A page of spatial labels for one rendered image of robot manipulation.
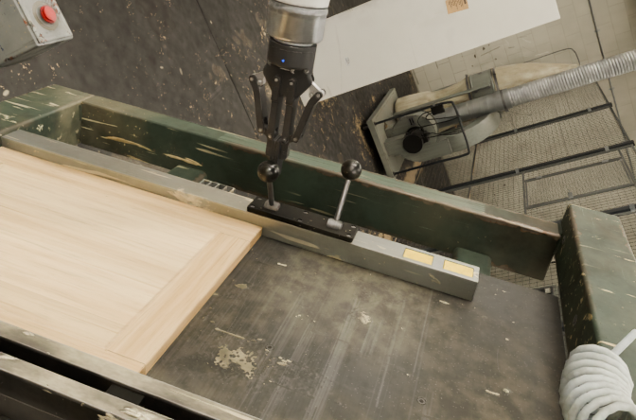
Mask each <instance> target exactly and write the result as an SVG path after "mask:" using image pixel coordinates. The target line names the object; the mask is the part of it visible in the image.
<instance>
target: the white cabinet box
mask: <svg viewBox="0 0 636 420"><path fill-rule="evenodd" d="M559 18H560V16H559V12H558V9H557V2H556V0H371V1H369V2H366V3H364V4H361V5H359V6H357V7H355V8H353V9H349V10H346V11H344V12H341V13H339V14H336V15H334V16H332V17H329V18H327V19H326V24H325V30H324V36H323V40H322V41H321V42H320V43H318V44H317V49H316V55H315V61H314V66H313V75H314V83H315V84H316V85H317V86H318V87H319V88H320V89H325V90H326V94H325V95H324V96H323V97H322V98H321V99H320V100H319V101H322V100H325V99H327V98H330V97H333V96H337V95H340V94H343V93H346V92H349V91H351V90H354V89H357V88H360V87H363V86H365V85H368V84H371V83H374V82H377V81H379V80H382V79H387V78H390V77H392V76H395V75H398V74H401V73H403V72H406V71H409V70H412V69H415V68H417V67H420V66H423V65H426V64H429V63H431V62H434V61H439V60H442V59H445V58H447V57H450V56H453V55H455V54H458V53H461V52H464V51H467V50H470V49H472V48H475V47H478V46H481V45H483V44H488V43H491V42H494V41H497V40H500V39H502V38H505V37H507V36H510V35H513V34H516V33H519V32H522V31H525V30H527V29H530V28H533V27H535V26H540V25H543V24H546V23H549V22H552V21H554V20H557V19H559ZM319 101H318V102H319Z"/></svg>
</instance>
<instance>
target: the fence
mask: <svg viewBox="0 0 636 420"><path fill-rule="evenodd" d="M1 139H2V147H4V148H7V149H13V150H16V151H19V152H22V153H24V154H28V155H31V156H34V157H37V158H41V159H44V160H46V161H49V162H53V163H56V164H59V165H62V166H68V167H71V168H74V169H76V170H80V171H83V172H86V173H89V174H93V175H96V176H98V177H101V178H104V179H108V180H111V181H114V182H117V183H121V184H125V185H128V186H131V187H135V188H138V189H141V190H144V191H148V192H150V193H153V194H156V195H160V196H163V197H166V198H169V199H172V200H176V201H180V202H183V203H187V204H190V205H193V206H196V207H200V208H202V209H205V210H208V211H211V212H215V213H218V214H221V215H224V216H227V217H230V218H233V219H238V220H242V221H245V222H248V223H251V224H254V225H257V226H260V227H262V234H261V235H262V236H265V237H268V238H272V239H275V240H278V241H281V242H284V243H288V244H291V245H293V246H296V247H299V248H303V249H306V250H309V251H312V252H315V253H318V254H323V255H326V256H329V257H333V258H336V259H339V260H342V261H344V262H348V263H351V264H354V265H357V266H360V267H364V268H367V269H369V270H372V271H378V272H381V273H384V274H387V275H390V276H394V277H396V278H399V279H402V280H405V281H408V282H412V283H415V284H418V285H420V286H423V287H427V288H430V289H435V290H438V291H442V292H445V293H447V294H450V295H453V296H457V297H460V298H463V299H466V300H469V301H472V298H473V295H474V292H475V290H476V287H477V285H478V279H479V269H480V268H479V267H476V266H472V265H470V264H467V263H463V262H460V261H457V260H453V259H450V258H447V257H444V256H441V255H438V254H432V253H429V252H426V251H422V250H419V249H417V248H413V247H410V246H407V245H403V244H400V243H397V242H394V241H391V240H388V239H384V238H381V237H378V236H372V235H369V234H366V233H363V232H360V231H358V232H357V234H356V235H355V237H354V239H353V241H352V242H351V243H350V242H346V241H343V240H340V239H337V238H334V237H331V236H325V235H322V234H319V233H316V232H312V231H310V230H307V229H303V228H300V227H297V226H294V225H290V224H288V223H285V222H282V221H278V220H275V219H269V218H266V217H263V216H261V215H257V214H254V213H251V212H248V211H247V206H248V205H249V204H250V203H251V202H252V201H253V200H252V199H249V198H246V197H242V196H240V195H237V194H233V193H230V192H227V191H223V190H220V189H218V188H214V187H211V186H208V185H204V184H199V183H195V182H192V181H190V180H187V179H183V178H180V177H177V176H173V175H170V174H167V173H164V172H161V171H158V170H154V169H151V168H148V167H144V166H140V165H136V164H133V163H130V162H126V161H123V160H120V159H116V158H114V157H111V156H107V155H104V154H101V153H97V152H94V151H91V150H88V149H83V148H79V147H76V146H73V145H69V144H66V143H64V142H60V141H57V140H54V139H50V138H47V137H44V136H41V135H38V134H35V133H31V132H28V131H22V130H18V131H14V132H11V133H9V134H6V135H4V136H2V137H1ZM405 249H409V250H412V251H415V252H419V253H422V254H427V255H430V256H433V263H432V264H431V265H430V264H426V263H423V262H420V261H416V260H413V259H411V258H408V257H404V256H403V255H404V252H405ZM445 260H447V261H450V262H452V263H455V264H459V265H462V266H465V267H469V268H472V269H473V275H472V277H469V276H466V275H464V274H460V273H457V272H454V271H448V270H445V269H443V266H444V262H445Z"/></svg>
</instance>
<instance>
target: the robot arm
mask: <svg viewBox="0 0 636 420"><path fill-rule="evenodd" d="M328 4H329V0H269V11H268V20H267V27H266V31H267V33H268V34H269V35H270V36H271V37H270V40H269V48H268V56H267V63H266V65H265V66H264V68H263V71H261V72H259V73H258V72H256V73H254V74H253V75H251V76H249V81H250V83H251V86H252V88H253V91H254V101H255V109H256V126H257V131H258V132H259V133H263V134H265V135H266V137H267V145H266V151H265V152H266V155H268V156H270V161H274V162H276V163H277V165H278V166H279V170H280V173H279V175H280V174H281V169H282V164H283V160H286V159H287V158H288V156H289V154H290V147H291V142H293V143H297V142H298V141H299V140H300V139H301V138H302V137H303V135H304V133H305V131H306V128H307V126H308V124H309V122H310V119H311V117H312V115H313V112H314V110H315V108H316V106H317V103H318V101H319V100H320V99H321V98H322V97H323V96H324V95H325V94H326V90H325V89H320V88H319V87H318V86H317V85H316V84H315V83H314V75H313V66H314V61H315V55H316V49H317V44H318V43H320V42H321V41H322V40H323V36H324V30H325V24H326V18H327V13H328V10H327V9H328ZM266 80H267V82H268V84H269V86H270V88H271V90H272V95H271V101H272V103H271V110H270V117H269V118H268V109H267V99H266V89H265V84H264V83H265V82H266ZM308 88H309V98H310V100H309V101H308V103H307V105H306V107H305V109H304V111H303V113H302V115H301V118H300V120H299V122H298V125H297V127H296V129H295V132H294V133H293V129H294V122H295V117H296V110H297V104H298V101H299V97H300V96H301V95H302V94H303V93H305V92H306V91H307V90H308ZM284 97H285V98H286V111H285V117H284V124H283V131H282V135H279V132H278V131H279V124H280V117H281V111H282V105H283V98H284Z"/></svg>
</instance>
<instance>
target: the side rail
mask: <svg viewBox="0 0 636 420"><path fill-rule="evenodd" d="M81 108H82V121H81V143H82V144H84V145H87V146H91V147H94V148H97V149H103V150H107V151H110V152H112V153H116V154H119V155H122V156H126V157H129V158H132V159H135V160H138V161H141V162H145V163H148V164H151V165H155V166H159V167H163V168H166V169H169V170H172V169H174V168H175V167H176V166H178V165H181V166H187V167H191V168H194V169H197V170H200V171H203V172H205V173H206V175H207V180H208V181H212V182H215V183H218V184H224V185H227V186H231V187H234V188H235V189H236V190H239V191H242V192H246V193H249V194H253V195H256V196H259V197H262V198H265V199H269V198H268V189H267V183H265V182H263V181H261V180H260V179H259V178H258V176H257V168H258V166H259V165H260V164H261V163H262V162H264V161H267V160H270V156H268V155H266V152H265V151H266V145H267V143H265V142H261V141H258V140H255V139H251V138H248V137H244V136H241V135H237V134H233V133H231V132H227V131H221V130H217V129H214V128H210V127H207V126H204V125H200V124H197V123H193V122H190V121H186V120H183V119H180V118H176V117H173V116H169V115H165V114H159V113H157V112H153V111H149V110H146V109H142V108H139V107H135V106H132V105H129V104H125V103H122V102H118V101H114V100H111V99H108V98H105V97H101V96H93V97H91V98H88V99H85V100H83V101H82V102H81ZM341 166H342V164H340V163H336V162H333V161H329V160H327V159H323V158H319V157H316V156H312V155H309V154H306V153H302V152H299V151H295V150H292V149H290V154H289V156H288V158H287V159H286V160H283V164H282V169H281V174H280V175H279V176H278V178H277V179H276V180H275V181H274V182H273V189H274V201H278V202H281V203H284V204H287V205H290V206H293V207H297V208H300V209H303V210H307V211H310V212H312V213H316V214H319V215H322V216H326V217H329V218H332V219H334V217H335V213H336V210H337V207H338V203H339V200H340V197H341V194H342V191H343V187H344V184H345V180H346V179H345V178H344V177H343V175H342V173H341ZM339 220H340V221H344V222H347V223H351V224H354V225H357V226H360V227H363V228H366V229H369V230H373V231H376V232H379V233H383V234H386V235H389V236H394V237H398V238H401V239H404V240H408V241H411V242H413V243H417V244H420V245H423V246H427V247H430V248H433V249H436V250H439V251H442V252H446V253H449V254H452V253H453V250H454V249H455V248H457V247H459V248H463V249H467V250H470V251H473V252H476V253H479V254H485V255H488V256H490V258H491V266H493V267H496V268H500V269H503V270H506V271H512V272H514V273H518V274H521V275H525V276H528V277H531V278H535V279H538V280H540V281H543V280H544V278H545V275H546V273H547V271H548V269H549V267H550V264H551V262H552V259H553V257H554V254H553V252H554V249H555V247H556V245H557V241H558V239H561V235H560V234H559V231H558V225H557V223H554V222H551V221H548V220H544V219H538V218H534V217H531V216H527V215H524V214H521V213H517V212H514V211H510V210H506V209H503V208H500V207H497V206H493V205H489V204H486V203H482V202H479V201H473V200H470V199H466V198H463V197H459V196H455V195H452V194H449V193H446V192H442V191H438V190H435V189H431V188H429V187H425V186H421V185H418V184H412V183H408V182H404V181H402V180H398V179H395V178H391V177H387V176H384V175H380V174H378V173H374V172H370V171H367V170H363V169H362V174H361V176H360V177H359V178H358V179H356V180H354V181H351V182H350V185H349V188H348V191H347V194H346V198H345V201H344V207H343V210H342V214H341V216H340V219H339Z"/></svg>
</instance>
